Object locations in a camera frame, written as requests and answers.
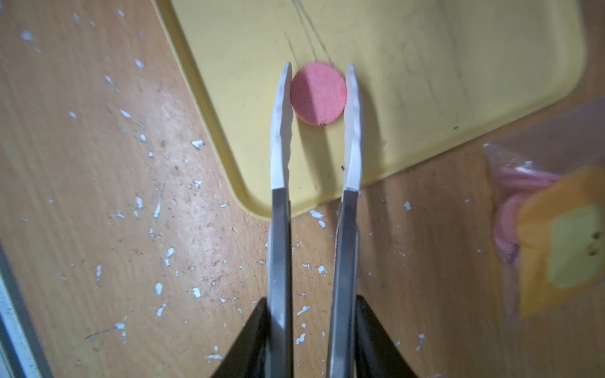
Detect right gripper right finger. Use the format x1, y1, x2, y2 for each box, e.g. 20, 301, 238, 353
354, 295, 418, 378

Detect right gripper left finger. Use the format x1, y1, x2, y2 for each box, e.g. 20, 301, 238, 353
213, 298, 269, 378

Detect metal tongs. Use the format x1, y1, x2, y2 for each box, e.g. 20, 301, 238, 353
266, 63, 363, 377

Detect clear resealable bag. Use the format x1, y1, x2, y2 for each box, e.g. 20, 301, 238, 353
483, 97, 604, 320

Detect pink round cookie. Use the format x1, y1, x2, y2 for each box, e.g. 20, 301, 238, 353
290, 61, 347, 126

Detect yellow plastic tray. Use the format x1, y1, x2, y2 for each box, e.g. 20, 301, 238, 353
154, 1, 586, 219

